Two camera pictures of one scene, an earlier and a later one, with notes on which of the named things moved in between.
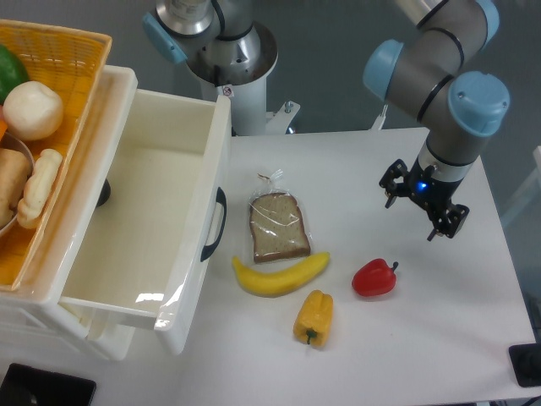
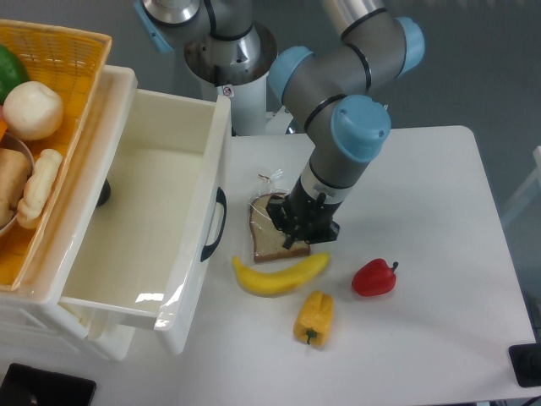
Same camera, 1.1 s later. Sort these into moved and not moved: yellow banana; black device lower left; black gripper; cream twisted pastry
Moved: black gripper
Not moved: black device lower left; yellow banana; cream twisted pastry
